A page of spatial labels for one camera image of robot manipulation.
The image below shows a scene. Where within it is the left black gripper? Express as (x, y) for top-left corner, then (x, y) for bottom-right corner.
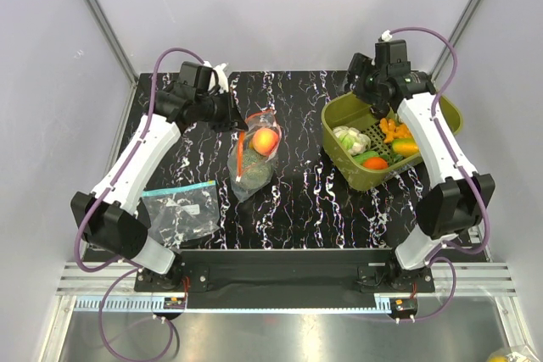
(196, 86), (249, 133)

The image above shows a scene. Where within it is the peach fruit toy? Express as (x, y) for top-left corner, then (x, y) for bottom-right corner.
(251, 128), (279, 156)

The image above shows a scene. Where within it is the red zip clear bag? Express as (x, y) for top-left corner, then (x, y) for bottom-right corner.
(227, 109), (283, 203)

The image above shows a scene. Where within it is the olive green plastic basket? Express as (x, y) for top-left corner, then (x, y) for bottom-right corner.
(322, 93), (474, 192)

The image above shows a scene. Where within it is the green netted melon toy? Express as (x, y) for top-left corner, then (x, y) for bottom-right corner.
(236, 148), (274, 192)

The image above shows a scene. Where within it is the yellow orange mango toy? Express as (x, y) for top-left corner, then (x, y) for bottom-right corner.
(391, 138), (419, 158)

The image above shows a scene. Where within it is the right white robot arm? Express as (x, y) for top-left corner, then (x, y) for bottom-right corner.
(346, 34), (495, 292)

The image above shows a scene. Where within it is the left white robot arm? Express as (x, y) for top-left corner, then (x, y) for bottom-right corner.
(70, 62), (248, 291)

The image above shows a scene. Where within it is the blue zip clear bag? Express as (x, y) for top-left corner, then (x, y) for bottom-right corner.
(142, 181), (220, 252)

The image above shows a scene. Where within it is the orange ginger root toy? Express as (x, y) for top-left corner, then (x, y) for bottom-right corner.
(379, 118), (412, 144)

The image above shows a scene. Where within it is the green cucumber toy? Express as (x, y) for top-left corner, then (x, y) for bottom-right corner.
(352, 150), (379, 164)

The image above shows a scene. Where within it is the small orange tangerine toy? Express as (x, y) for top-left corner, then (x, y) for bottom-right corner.
(362, 157), (389, 170)

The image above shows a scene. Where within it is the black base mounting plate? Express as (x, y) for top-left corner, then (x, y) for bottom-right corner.
(134, 248), (435, 313)

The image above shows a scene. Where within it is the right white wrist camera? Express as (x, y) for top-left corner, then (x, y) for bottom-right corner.
(378, 30), (393, 42)

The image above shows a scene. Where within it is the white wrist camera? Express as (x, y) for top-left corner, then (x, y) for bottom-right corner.
(204, 61), (229, 95)
(378, 30), (393, 42)

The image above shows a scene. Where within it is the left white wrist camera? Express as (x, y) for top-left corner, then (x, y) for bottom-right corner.
(204, 61), (229, 95)

